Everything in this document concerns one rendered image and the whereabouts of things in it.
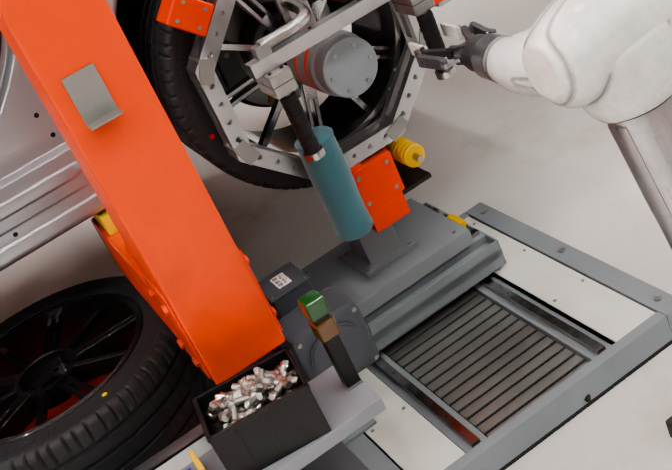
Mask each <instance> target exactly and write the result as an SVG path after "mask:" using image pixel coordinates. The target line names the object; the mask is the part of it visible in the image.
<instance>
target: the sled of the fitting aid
mask: <svg viewBox="0 0 672 470"><path fill-rule="evenodd" d="M422 205H424V206H426V207H428V208H430V209H432V210H433V211H435V212H437V213H439V214H441V215H443V216H445V217H447V218H448V219H450V220H452V221H454V222H456V223H458V224H460V225H462V226H463V227H465V228H467V229H469V231H470V233H471V236H472V238H473V241H474V243H473V244H472V245H470V246H469V247H467V248H466V249H464V250H463V251H461V252H460V253H458V254H457V255H455V256H454V257H452V258H451V259H449V260H448V261H447V262H445V263H444V264H442V265H441V266H439V267H438V268H436V269H435V270H433V271H432V272H430V273H429V274H427V275H426V276H424V277H423V278H421V279H420V280H419V281H417V282H416V283H414V284H413V285H411V286H410V287H408V288H407V289H405V290H404V291H402V292H401V293H399V294H398V295H396V296H395V297H393V298H392V299H391V300H389V301H388V302H386V303H385V304H383V305H382V306H380V307H379V308H377V309H376V310H374V311H373V312H371V313H370V314H368V315H367V316H365V317H364V319H365V321H366V322H367V324H368V326H369V328H370V330H371V333H372V336H373V339H374V341H375V343H376V345H377V347H378V350H379V351H380V350H381V349H383V348H384V347H386V346H387V345H389V344H390V343H392V342H393V341H394V340H396V339H397V338H399V337H400V336H402V335H403V334H405V333H406V332H407V331H409V330H410V329H412V328H413V327H415V326H416V325H418V324H419V323H420V322H422V321H423V320H425V319H426V318H428V317H429V316H431V315H432V314H434V313H435V312H436V311H438V310H439V309H441V308H442V307H444V306H445V305H447V304H448V303H449V302H451V301H452V300H454V299H455V298H457V297H458V296H460V295H461V294H462V293H464V292H465V291H467V290H468V289H470V288H471V287H473V286H474V285H475V284H477V283H478V282H480V281H481V280H483V279H484V278H486V277H487V276H488V275H490V274H491V273H493V272H494V271H496V270H497V269H499V268H500V267H501V266H503V265H504V264H506V263H507V262H506V259H505V257H504V254H503V252H502V249H501V246H500V244H499V241H498V240H497V239H495V238H493V237H491V236H490V235H488V234H486V233H484V232H482V231H480V230H478V229H476V228H474V227H472V226H471V225H469V224H467V223H466V221H465V220H463V219H461V218H460V217H458V216H456V215H454V214H448V213H446V212H444V211H442V210H440V209H438V208H436V207H435V206H433V205H431V204H429V203H427V202H425V203H424V204H422Z"/></svg>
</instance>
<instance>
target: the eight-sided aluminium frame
mask: <svg viewBox="0 0 672 470"><path fill-rule="evenodd" d="M206 2H208V3H211V4H214V6H215V7H214V10H213V14H212V17H211V20H210V24H209V27H208V30H207V34H206V36H205V37H202V36H199V35H196V37H195V40H194V44H193V47H192V50H191V54H190V55H189V60H188V64H187V67H186V69H187V71H188V73H189V75H190V80H191V81H193V83H194V85H195V87H196V89H197V91H198V93H199V95H200V97H201V99H202V101H203V103H204V105H205V107H206V109H207V111H208V113H209V115H210V117H211V119H212V121H213V123H214V125H215V127H216V129H217V131H218V133H219V135H220V137H221V139H222V141H223V143H224V146H225V147H226V148H227V150H228V152H229V154H230V156H232V157H233V158H235V159H237V160H238V161H240V162H243V163H247V164H249V165H251V166H252V165H255V166H259V167H263V168H267V169H271V170H275V171H279V172H283V173H287V174H291V175H294V176H298V177H302V178H306V179H310V178H309V176H308V174H307V171H306V169H305V167H304V164H303V162H302V159H301V157H300V155H296V154H292V153H289V152H285V151H281V150H277V149H273V148H270V147H266V146H262V145H258V144H254V143H251V142H249V140H248V138H247V136H246V134H245V132H244V130H243V128H242V126H241V123H240V121H239V119H238V117H237V115H236V113H235V111H234V109H233V107H232V105H231V103H230V101H229V99H228V97H227V95H226V93H225V91H224V89H223V87H222V85H221V83H220V81H219V79H218V77H217V75H216V73H215V67H216V64H217V61H218V57H219V54H220V51H221V47H222V44H223V41H224V38H225V34H226V31H227V28H228V25H229V21H230V18H231V15H232V12H233V8H234V5H235V2H236V0H207V1H206ZM394 11H395V9H394ZM395 14H396V16H397V19H398V21H399V24H400V26H401V29H402V31H403V34H404V37H405V39H406V42H405V45H404V48H403V51H402V54H401V57H400V60H399V63H398V66H397V69H396V72H395V75H394V78H393V81H392V84H391V87H390V90H389V93H388V96H387V99H386V102H385V105H384V108H383V111H382V114H381V117H380V119H378V120H377V121H375V122H373V123H372V124H370V125H369V126H367V127H365V128H364V129H362V130H361V131H359V132H357V133H356V134H354V135H353V136H351V137H349V138H348V139H346V140H345V141H343V142H341V143H340V144H339V146H340V148H341V150H342V152H343V154H344V156H345V159H346V161H347V163H348V165H349V168H351V167H353V166H354V165H356V164H357V163H359V162H361V161H362V160H364V159H365V158H367V157H368V156H370V155H372V154H373V153H375V152H376V151H378V150H380V149H381V148H383V147H384V146H386V145H387V144H389V143H391V142H392V141H396V139H397V138H399V137H400V136H402V135H403V134H404V132H405V129H406V126H407V125H408V124H409V122H408V120H409V117H410V114H411V111H412V108H413V105H414V102H415V100H416V97H417V94H418V91H419V88H420V85H421V82H422V79H423V76H424V73H425V70H426V68H420V67H419V65H418V62H417V60H416V57H415V56H413V55H412V54H411V52H410V49H409V47H408V44H407V43H408V42H413V43H417V44H420V45H423V46H427V45H426V43H425V40H424V38H423V34H422V32H421V29H420V27H419V24H418V22H417V19H416V17H415V16H411V15H407V14H403V13H399V12H396V11H395ZM410 55H411V57H410ZM404 73H405V74H404ZM413 76H414V78H413ZM398 91H399V92H398ZM407 94H408V96H407ZM392 109H393V110H392ZM401 112H402V114H401Z"/></svg>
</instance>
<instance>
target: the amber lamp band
mask: <svg viewBox="0 0 672 470"><path fill-rule="evenodd" d="M328 314H329V313H328ZM329 316H330V317H329V318H328V319H327V320H325V321H324V322H322V323H321V324H319V325H317V326H316V325H315V324H314V323H313V322H311V321H310V320H309V321H308V323H309V325H310V327H311V329H312V331H313V333H314V335H315V337H317V338H318V339H319V340H320V341H321V342H322V343H327V342H328V341H329V340H331V339H332V338H334V337H335V336H337V335H338V334H340V329H339V327H338V325H337V323H336V321H335V319H334V317H333V316H331V315H330V314H329Z"/></svg>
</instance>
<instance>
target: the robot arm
mask: <svg viewBox="0 0 672 470"><path fill-rule="evenodd" d="M469 24H470V25H469V26H466V25H463V26H460V25H452V24H448V23H443V22H441V23H440V27H441V29H442V32H443V35H444V36H447V37H451V38H455V39H458V40H463V39H464V38H465V42H463V43H462V44H459V45H451V46H449V47H448V48H439V49H428V48H427V46H423V45H420V44H417V43H413V42H408V43H407V44H408V47H409V49H410V52H411V54H412V55H413V56H415V57H416V60H417V62H418V65H419V67H420V68H427V69H435V70H442V71H443V72H445V73H448V72H450V71H451V70H450V68H451V66H453V65H455V64H456V65H464V66H465V67H466V68H468V69H469V70H471V71H473V72H476V74H477V75H478V76H479V77H481V78H483V79H486V80H490V81H492V82H495V83H498V84H499V85H500V86H501V87H503V88H505V89H507V90H509V91H511V92H514V93H517V94H520V95H524V96H530V97H544V98H546V99H547V100H549V101H550V102H552V103H553V104H555V105H558V106H561V107H566V108H581V107H582V108H583V109H584V110H585V111H586V112H587V113H588V114H589V115H590V116H592V117H593V118H595V119H597V120H598V121H600V122H602V123H607V125H608V128H609V130H610V132H611V134H612V136H613V138H614V140H615V142H616V144H617V146H618V148H619V150H620V151H621V153H622V155H623V157H624V159H625V161H626V163H627V165H628V167H629V169H630V171H631V173H632V175H633V177H634V179H635V181H636V183H637V185H638V187H639V189H640V190H641V192H642V194H643V196H644V198H645V200H646V202H647V204H648V206H649V208H650V210H651V212H652V214H653V215H654V217H655V219H656V221H657V223H658V225H659V227H660V228H661V230H662V232H663V234H664V236H665V238H666V240H667V242H668V244H669V246H670V248H671V250H672V0H553V1H552V2H551V3H550V4H549V5H548V6H547V7H546V8H545V9H544V10H543V12H542V13H541V14H540V16H539V17H538V18H537V20H536V21H535V23H534V25H533V26H532V28H530V29H527V30H525V31H522V32H519V33H516V34H514V35H513V36H507V35H501V34H497V31H496V29H492V28H487V27H485V26H483V25H481V24H479V23H477V22H475V21H472V22H470V23H469ZM471 33H473V34H474V36H473V34H471ZM463 36H464V37H463Z"/></svg>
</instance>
